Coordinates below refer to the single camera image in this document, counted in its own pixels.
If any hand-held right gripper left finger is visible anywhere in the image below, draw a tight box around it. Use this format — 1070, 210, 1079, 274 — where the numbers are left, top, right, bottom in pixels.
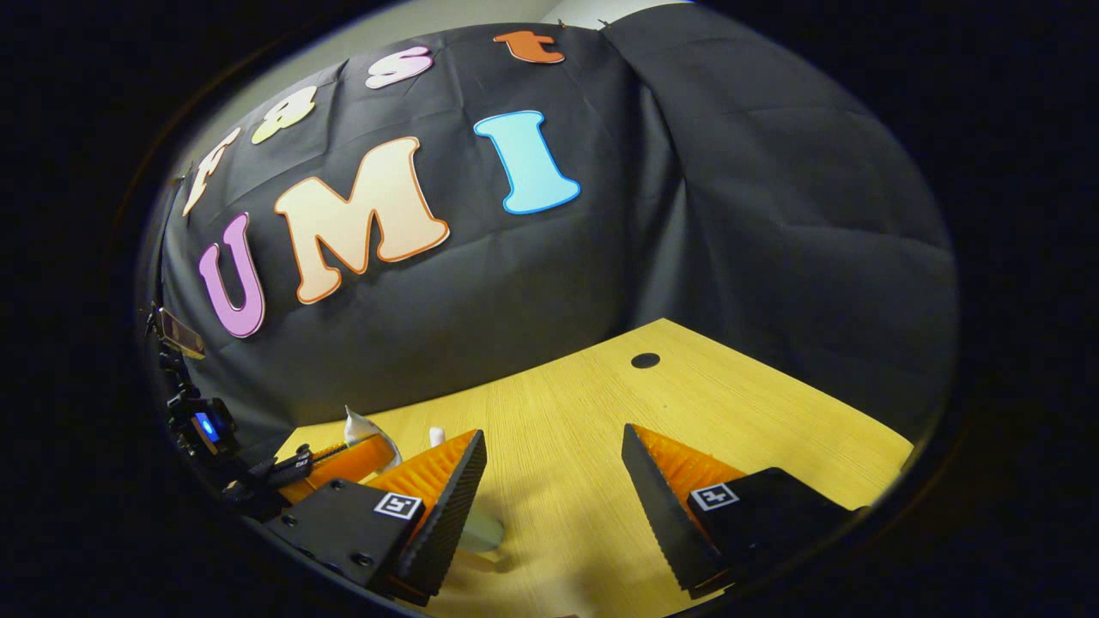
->
262, 429, 488, 606

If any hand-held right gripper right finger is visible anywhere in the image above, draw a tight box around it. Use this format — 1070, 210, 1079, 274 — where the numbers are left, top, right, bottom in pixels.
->
622, 423, 859, 599

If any white toothpaste tube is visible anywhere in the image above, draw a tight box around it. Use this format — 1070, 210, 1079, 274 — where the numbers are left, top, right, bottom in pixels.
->
343, 406, 403, 473

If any pale green cup wooden handle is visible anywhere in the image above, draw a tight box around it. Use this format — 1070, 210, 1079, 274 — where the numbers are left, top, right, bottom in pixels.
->
458, 511, 507, 554

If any yellow wooden desktop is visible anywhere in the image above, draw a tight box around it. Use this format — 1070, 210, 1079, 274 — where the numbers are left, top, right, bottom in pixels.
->
275, 318, 915, 618

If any black backdrop cloth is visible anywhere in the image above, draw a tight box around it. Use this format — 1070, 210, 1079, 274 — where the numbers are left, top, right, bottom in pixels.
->
137, 0, 958, 447

